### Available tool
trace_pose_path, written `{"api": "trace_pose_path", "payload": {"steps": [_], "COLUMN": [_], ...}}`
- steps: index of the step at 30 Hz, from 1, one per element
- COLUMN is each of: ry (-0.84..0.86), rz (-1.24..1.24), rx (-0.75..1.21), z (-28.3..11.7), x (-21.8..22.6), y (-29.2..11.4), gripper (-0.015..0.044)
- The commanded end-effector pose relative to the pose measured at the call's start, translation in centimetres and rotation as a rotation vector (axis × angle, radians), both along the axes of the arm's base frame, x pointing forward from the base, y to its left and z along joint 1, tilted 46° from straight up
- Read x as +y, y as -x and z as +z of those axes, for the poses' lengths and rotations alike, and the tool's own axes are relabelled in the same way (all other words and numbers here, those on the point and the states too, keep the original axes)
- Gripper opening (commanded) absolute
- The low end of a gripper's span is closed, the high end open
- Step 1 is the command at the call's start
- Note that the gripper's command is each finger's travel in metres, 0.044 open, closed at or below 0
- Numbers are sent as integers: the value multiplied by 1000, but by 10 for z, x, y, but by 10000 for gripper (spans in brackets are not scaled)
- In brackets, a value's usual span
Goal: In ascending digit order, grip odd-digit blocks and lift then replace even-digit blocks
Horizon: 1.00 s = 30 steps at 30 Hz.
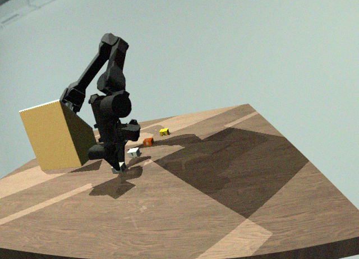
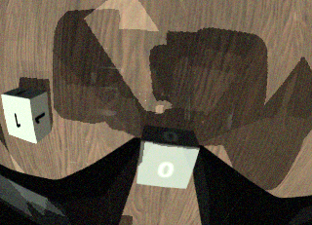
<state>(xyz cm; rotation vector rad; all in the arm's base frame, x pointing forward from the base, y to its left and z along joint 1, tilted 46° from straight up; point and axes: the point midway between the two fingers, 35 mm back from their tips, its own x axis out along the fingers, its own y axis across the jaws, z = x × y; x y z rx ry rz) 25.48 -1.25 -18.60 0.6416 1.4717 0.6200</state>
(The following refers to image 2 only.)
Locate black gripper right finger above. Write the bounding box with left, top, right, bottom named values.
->
left=192, top=144, right=312, bottom=225

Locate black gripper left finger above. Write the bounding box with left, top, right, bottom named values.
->
left=0, top=136, right=141, bottom=225

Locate pale grey block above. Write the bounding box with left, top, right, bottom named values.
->
left=1, top=88, right=51, bottom=143

